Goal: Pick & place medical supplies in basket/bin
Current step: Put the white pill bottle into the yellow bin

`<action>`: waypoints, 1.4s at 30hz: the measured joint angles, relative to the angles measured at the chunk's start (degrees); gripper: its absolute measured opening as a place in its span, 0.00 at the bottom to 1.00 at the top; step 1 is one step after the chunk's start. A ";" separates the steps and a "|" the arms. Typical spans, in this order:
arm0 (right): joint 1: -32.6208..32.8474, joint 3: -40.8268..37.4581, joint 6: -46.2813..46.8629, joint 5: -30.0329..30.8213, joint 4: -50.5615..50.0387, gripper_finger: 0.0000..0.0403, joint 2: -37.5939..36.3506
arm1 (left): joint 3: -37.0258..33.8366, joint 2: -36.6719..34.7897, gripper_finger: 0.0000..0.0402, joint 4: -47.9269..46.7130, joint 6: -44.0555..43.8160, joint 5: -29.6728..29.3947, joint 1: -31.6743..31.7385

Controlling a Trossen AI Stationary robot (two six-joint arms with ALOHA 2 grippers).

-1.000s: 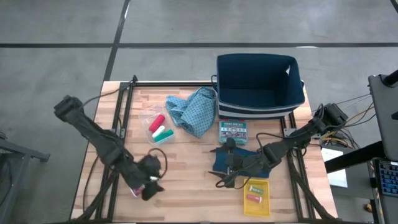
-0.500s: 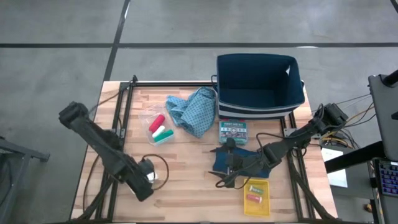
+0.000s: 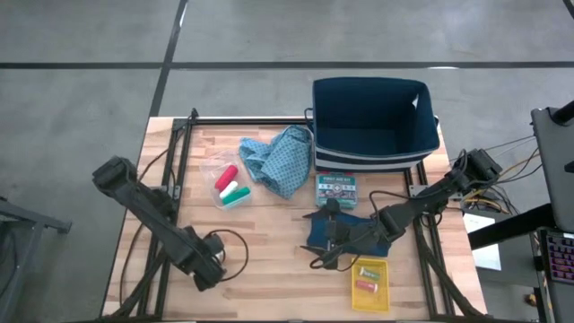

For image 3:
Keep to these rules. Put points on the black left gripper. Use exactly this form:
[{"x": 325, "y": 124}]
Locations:
[{"x": 206, "y": 269}]

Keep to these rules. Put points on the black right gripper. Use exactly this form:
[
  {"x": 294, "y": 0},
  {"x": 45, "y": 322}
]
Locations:
[{"x": 359, "y": 235}]

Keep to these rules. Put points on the dark blue cloth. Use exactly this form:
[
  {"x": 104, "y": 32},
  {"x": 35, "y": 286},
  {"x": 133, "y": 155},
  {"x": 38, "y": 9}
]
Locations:
[{"x": 315, "y": 235}]

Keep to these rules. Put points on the green first aid kit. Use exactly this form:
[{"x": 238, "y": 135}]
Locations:
[{"x": 336, "y": 186}]

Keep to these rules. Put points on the small teal tube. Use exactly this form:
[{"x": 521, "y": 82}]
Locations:
[{"x": 368, "y": 272}]

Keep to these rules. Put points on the small pink capped vial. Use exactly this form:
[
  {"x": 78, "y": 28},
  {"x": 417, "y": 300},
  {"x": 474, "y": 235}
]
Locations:
[{"x": 367, "y": 286}]

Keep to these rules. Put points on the green bandage roll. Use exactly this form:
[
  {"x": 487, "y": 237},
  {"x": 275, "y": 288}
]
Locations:
[{"x": 237, "y": 196}]

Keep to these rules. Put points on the yellow plastic tray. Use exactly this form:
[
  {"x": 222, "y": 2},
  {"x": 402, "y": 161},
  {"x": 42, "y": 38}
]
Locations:
[{"x": 372, "y": 300}]

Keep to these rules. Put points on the white bandage roll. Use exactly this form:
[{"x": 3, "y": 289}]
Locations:
[{"x": 228, "y": 189}]

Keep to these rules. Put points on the blue patterned gown cloth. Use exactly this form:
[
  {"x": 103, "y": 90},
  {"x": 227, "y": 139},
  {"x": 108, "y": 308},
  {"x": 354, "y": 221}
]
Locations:
[{"x": 282, "y": 161}]

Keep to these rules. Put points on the clear plastic bin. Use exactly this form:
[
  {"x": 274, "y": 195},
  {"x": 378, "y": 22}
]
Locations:
[{"x": 208, "y": 163}]

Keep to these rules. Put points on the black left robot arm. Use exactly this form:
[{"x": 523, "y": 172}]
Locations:
[{"x": 143, "y": 211}]

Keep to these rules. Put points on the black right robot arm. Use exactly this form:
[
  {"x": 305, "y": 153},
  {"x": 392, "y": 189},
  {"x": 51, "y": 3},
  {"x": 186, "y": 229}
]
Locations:
[{"x": 430, "y": 202}]

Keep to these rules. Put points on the navy white striped fabric bin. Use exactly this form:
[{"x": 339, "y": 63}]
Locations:
[{"x": 372, "y": 112}]

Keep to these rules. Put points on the white paper sheet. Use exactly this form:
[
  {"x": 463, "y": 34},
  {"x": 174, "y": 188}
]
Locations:
[{"x": 486, "y": 258}]

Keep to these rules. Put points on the grey metal table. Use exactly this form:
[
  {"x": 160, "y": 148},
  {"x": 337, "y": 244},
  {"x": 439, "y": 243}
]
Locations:
[{"x": 40, "y": 222}]

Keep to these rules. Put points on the black desk support bar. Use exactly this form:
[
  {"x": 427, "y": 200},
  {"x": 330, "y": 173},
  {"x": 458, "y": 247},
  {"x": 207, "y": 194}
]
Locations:
[{"x": 507, "y": 226}]

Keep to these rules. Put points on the backlit keyboard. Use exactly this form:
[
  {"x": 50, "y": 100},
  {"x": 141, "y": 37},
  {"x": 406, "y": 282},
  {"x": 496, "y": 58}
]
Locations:
[{"x": 562, "y": 258}]

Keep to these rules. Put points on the grey side desk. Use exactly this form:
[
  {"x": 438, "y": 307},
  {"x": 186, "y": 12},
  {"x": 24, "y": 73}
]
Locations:
[{"x": 556, "y": 170}]

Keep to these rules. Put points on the black aluminium station frame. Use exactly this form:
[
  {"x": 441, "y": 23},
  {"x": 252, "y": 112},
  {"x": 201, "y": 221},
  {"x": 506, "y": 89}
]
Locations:
[{"x": 251, "y": 120}]

